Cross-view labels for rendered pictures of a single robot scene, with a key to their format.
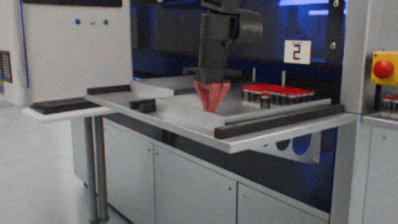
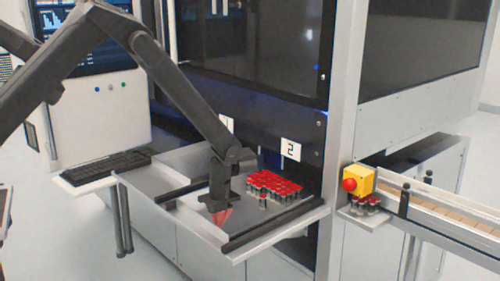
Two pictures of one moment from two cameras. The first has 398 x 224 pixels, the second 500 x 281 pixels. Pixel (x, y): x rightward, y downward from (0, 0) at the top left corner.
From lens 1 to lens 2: 0.52 m
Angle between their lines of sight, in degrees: 10
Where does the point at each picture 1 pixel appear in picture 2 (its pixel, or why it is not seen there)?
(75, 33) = (95, 100)
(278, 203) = (277, 257)
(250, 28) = (247, 165)
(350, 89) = (328, 189)
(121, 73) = (140, 127)
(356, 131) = (332, 219)
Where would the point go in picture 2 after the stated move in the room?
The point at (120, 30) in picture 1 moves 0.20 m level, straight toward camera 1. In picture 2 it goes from (137, 89) to (139, 101)
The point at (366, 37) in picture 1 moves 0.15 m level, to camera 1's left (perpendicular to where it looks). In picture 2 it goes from (339, 155) to (289, 156)
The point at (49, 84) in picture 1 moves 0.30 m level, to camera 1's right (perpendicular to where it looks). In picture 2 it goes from (74, 149) to (148, 147)
